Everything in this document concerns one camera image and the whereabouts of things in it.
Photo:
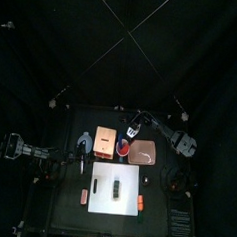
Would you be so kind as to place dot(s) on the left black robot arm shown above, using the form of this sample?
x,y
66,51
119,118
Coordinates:
x,y
31,150

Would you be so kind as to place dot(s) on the red plastic cup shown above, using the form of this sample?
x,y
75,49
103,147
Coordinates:
x,y
123,151

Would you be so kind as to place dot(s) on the blue plastic utensil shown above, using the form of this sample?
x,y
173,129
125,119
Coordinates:
x,y
120,140

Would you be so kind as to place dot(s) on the white frame clamp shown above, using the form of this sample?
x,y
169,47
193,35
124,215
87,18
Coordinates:
x,y
52,103
8,25
184,116

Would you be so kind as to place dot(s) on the white cutting board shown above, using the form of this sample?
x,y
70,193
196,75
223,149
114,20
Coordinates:
x,y
113,203

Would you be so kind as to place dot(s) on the small dark metal cup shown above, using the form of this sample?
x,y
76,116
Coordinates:
x,y
145,180

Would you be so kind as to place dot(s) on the orange toy carrot green top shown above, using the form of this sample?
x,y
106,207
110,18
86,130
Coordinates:
x,y
140,202

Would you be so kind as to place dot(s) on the grey bowl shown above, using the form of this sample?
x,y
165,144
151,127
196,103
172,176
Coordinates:
x,y
86,138

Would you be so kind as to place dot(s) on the wooden box red drawer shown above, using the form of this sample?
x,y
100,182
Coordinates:
x,y
105,141

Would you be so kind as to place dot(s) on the white text label sticker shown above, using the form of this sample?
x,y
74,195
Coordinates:
x,y
180,225

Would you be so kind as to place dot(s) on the small pink block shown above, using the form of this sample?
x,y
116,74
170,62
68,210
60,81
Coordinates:
x,y
84,196

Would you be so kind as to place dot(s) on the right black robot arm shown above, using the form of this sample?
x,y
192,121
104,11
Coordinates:
x,y
182,141

